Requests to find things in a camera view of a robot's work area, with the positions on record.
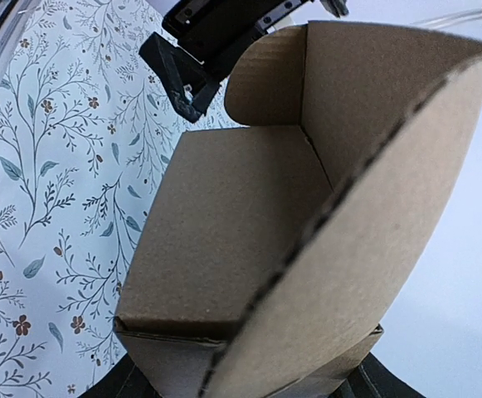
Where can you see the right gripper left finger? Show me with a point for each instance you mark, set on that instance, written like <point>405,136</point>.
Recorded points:
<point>124,380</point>

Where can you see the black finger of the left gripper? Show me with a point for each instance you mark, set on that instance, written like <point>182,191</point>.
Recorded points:
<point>189,88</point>

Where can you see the brown cardboard box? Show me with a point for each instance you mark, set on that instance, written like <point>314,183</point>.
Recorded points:
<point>272,250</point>

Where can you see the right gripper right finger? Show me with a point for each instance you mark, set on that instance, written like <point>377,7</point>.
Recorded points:
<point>371,379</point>

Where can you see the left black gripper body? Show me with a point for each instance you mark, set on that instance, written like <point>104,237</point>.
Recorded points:
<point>217,32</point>

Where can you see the floral patterned table mat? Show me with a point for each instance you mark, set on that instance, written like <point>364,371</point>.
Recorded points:
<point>86,134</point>

